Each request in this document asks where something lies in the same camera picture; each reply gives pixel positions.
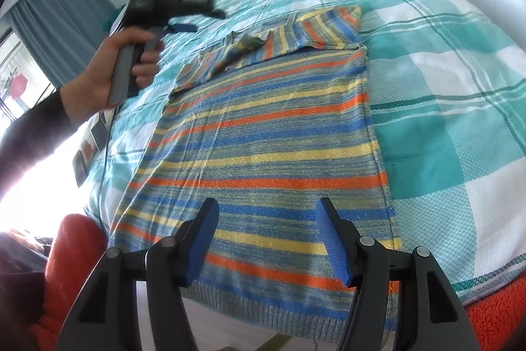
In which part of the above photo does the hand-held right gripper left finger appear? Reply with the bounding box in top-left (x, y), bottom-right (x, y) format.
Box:
top-left (58, 197), bottom-right (220, 351)

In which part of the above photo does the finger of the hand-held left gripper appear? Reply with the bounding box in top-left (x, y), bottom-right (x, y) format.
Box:
top-left (162, 20), bottom-right (197, 34)
top-left (181, 0), bottom-right (227, 19)

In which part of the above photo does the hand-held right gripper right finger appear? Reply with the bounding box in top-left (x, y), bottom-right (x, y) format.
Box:
top-left (316, 197), bottom-right (481, 351)

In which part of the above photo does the striped knit sweater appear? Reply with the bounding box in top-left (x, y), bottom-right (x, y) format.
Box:
top-left (108, 6), bottom-right (402, 351)

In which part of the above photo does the person's left forearm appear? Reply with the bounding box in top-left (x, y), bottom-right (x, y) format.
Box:
top-left (0, 88), bottom-right (83, 187)

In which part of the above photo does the person's left hand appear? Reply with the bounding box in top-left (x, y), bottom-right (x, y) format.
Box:
top-left (61, 25), bottom-right (163, 125)

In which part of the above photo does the green cloth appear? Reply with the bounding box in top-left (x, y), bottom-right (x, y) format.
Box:
top-left (105, 8), bottom-right (128, 31)

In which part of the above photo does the blue curtain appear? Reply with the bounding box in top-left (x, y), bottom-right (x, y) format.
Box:
top-left (8, 0), bottom-right (118, 88)

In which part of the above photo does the green plastic object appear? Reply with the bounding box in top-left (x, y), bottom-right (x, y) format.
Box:
top-left (252, 335), bottom-right (290, 351)

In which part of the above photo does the orange fleece blanket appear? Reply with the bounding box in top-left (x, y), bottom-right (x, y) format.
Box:
top-left (39, 213), bottom-right (526, 351)

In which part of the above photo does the printed pillow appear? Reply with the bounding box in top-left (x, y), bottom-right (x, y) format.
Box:
top-left (72, 116), bottom-right (111, 191)

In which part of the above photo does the dark smartphone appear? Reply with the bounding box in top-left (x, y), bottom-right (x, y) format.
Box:
top-left (73, 153), bottom-right (87, 187)

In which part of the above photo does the window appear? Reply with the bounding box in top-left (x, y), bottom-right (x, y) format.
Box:
top-left (0, 28), bottom-right (56, 121)

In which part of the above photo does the teal plaid bed blanket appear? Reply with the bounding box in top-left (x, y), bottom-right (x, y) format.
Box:
top-left (82, 0), bottom-right (526, 306)

